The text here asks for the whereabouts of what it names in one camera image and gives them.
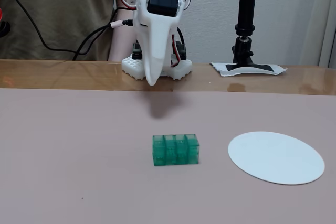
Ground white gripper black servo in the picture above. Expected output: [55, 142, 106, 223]
[133, 0, 185, 87]

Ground teal lego brick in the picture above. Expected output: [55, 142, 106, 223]
[152, 133, 201, 167]

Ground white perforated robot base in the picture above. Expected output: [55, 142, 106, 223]
[121, 52, 193, 81]

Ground bare person forearm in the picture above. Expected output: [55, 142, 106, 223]
[108, 6, 140, 62]

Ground white paper circle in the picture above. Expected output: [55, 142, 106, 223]
[227, 131, 326, 186]

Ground white tape patch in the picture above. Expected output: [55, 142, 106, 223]
[209, 61, 289, 78]

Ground olive green shirt torso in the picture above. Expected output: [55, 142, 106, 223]
[0, 0, 118, 61]

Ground black tape strip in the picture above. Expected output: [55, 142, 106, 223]
[226, 63, 280, 74]

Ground pink table mat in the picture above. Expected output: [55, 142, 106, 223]
[0, 87, 336, 224]

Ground black round knob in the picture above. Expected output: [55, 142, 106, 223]
[0, 20, 12, 38]

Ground white curtain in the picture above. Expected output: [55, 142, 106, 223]
[317, 0, 336, 68]

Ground black cable with pink plug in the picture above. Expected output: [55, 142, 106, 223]
[71, 18, 135, 61]

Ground black camera stand pole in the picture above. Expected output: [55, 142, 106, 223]
[230, 0, 259, 65]

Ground thin black cable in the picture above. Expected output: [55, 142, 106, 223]
[0, 0, 79, 52]

